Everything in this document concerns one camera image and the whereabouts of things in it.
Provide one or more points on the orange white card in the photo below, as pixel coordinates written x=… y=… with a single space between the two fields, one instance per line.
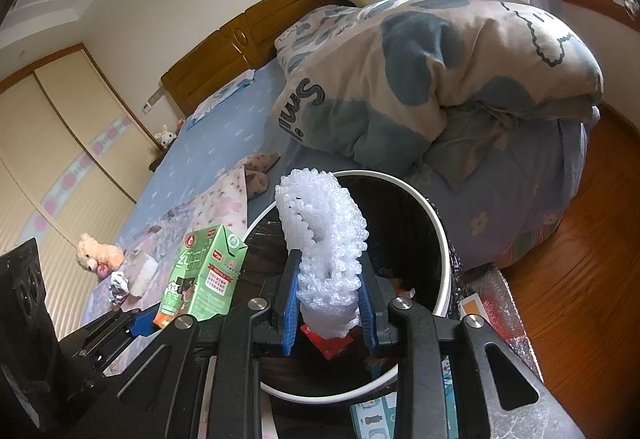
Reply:
x=471 y=306

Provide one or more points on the white tissue pack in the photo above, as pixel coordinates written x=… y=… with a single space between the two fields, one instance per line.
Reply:
x=143 y=274

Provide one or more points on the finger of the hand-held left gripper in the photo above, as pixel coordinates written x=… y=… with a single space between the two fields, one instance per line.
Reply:
x=142 y=321

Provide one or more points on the white foam net sleeve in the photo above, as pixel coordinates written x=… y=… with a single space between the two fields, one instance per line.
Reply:
x=320 y=229

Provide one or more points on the brown dotted cloth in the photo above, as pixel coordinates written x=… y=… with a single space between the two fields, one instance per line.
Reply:
x=260 y=169

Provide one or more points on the small pink toy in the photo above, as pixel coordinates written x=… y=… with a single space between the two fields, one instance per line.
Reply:
x=103 y=271

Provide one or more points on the white plush rabbit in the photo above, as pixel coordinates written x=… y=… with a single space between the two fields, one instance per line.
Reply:
x=165 y=138

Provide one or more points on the cream sliding wardrobe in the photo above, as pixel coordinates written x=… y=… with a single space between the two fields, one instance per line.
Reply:
x=75 y=144

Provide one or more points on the white round trash bin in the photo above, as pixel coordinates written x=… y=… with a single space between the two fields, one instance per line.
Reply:
x=405 y=229

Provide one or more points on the crumpled silver wrapper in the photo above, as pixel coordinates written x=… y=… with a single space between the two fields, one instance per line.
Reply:
x=119 y=289

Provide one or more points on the bed with blue sheet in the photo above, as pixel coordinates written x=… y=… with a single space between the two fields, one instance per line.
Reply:
x=225 y=139

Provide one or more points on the teal printed box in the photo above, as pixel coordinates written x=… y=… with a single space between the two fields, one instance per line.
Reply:
x=372 y=419

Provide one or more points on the blue white pillow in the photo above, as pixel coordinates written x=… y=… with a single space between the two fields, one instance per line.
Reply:
x=220 y=96

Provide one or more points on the cream blue printed quilt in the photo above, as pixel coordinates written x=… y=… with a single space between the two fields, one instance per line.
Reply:
x=400 y=84

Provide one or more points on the red foil wrapper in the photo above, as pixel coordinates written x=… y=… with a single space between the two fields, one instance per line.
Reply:
x=327 y=344

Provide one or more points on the wooden headboard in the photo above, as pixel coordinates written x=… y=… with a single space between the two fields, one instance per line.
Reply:
x=250 y=39

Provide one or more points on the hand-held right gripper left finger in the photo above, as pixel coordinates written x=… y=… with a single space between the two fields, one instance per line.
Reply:
x=291 y=314

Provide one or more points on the floral blanket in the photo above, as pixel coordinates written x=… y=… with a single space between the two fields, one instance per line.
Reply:
x=220 y=204

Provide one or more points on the green milk carton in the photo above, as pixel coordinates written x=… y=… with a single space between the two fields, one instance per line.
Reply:
x=205 y=279

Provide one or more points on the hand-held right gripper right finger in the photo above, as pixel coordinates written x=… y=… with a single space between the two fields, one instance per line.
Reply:
x=368 y=319

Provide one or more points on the beige teddy bear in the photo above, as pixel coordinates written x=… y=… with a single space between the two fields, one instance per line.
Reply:
x=97 y=254

